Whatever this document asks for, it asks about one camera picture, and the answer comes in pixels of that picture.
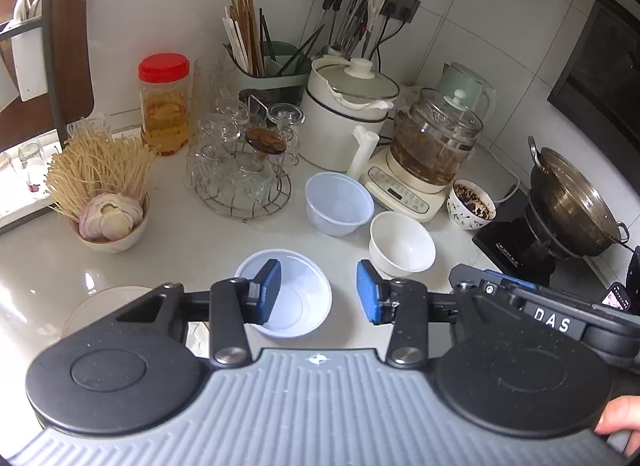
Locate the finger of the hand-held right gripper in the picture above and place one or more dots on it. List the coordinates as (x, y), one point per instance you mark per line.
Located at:
(500, 278)

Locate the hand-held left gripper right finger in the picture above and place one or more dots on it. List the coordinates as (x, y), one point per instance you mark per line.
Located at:
(367, 296)

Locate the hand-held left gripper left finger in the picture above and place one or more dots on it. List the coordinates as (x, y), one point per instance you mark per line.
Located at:
(270, 291)

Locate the white plastic bowl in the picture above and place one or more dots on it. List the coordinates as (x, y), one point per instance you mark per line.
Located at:
(305, 306)

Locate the white ceramic bowl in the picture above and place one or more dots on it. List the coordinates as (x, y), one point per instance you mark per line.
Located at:
(402, 243)

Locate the clear round lid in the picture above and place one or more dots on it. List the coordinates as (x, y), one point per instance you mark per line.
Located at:
(100, 306)

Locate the person's right hand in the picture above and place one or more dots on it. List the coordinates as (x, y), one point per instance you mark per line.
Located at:
(622, 416)

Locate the black induction cooktop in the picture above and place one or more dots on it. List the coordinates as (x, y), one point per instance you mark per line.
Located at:
(505, 246)

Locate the patterned bowl with dark food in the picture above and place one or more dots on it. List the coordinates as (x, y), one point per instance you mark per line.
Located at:
(460, 218)

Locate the blue plastic bowl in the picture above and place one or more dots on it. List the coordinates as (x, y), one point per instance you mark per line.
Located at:
(340, 203)

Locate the dark metal wok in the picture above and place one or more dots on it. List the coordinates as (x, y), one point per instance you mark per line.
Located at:
(575, 201)

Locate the cream kettle heating base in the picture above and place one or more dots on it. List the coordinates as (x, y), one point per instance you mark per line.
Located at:
(405, 193)

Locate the glass health kettle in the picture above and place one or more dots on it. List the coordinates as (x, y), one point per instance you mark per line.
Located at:
(432, 145)

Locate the cream bowl holding garlic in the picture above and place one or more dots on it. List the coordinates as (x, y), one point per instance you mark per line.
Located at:
(127, 241)

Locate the white electric cooking pot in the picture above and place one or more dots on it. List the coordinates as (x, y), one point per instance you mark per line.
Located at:
(330, 130)

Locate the garlic bulb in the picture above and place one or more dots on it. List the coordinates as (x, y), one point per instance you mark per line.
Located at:
(107, 216)

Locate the mint green electric kettle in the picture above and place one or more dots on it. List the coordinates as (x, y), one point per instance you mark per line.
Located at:
(457, 78)

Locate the green chopstick holder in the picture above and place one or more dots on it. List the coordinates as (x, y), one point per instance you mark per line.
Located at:
(272, 80)

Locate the bundle of dried noodles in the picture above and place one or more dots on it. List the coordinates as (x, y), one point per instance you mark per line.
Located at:
(100, 165)

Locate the red lid plastic jar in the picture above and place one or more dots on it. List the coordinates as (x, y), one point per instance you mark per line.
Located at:
(165, 105)

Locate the black glass appliance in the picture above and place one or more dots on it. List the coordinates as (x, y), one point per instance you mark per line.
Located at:
(600, 60)

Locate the small glass jar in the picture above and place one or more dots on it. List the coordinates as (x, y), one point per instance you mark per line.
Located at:
(6, 165)
(92, 125)
(30, 165)

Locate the bundle of wooden chopsticks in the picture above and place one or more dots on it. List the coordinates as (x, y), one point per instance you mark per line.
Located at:
(245, 35)

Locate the hanging kitchen utensils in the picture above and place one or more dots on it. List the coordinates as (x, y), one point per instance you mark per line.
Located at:
(345, 5)

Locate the white cutting board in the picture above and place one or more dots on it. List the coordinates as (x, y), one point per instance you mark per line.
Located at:
(27, 60)

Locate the brown cutting board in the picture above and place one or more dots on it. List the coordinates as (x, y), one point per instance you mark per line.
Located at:
(72, 20)

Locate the black wall power strip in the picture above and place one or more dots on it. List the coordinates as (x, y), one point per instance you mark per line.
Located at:
(407, 3)

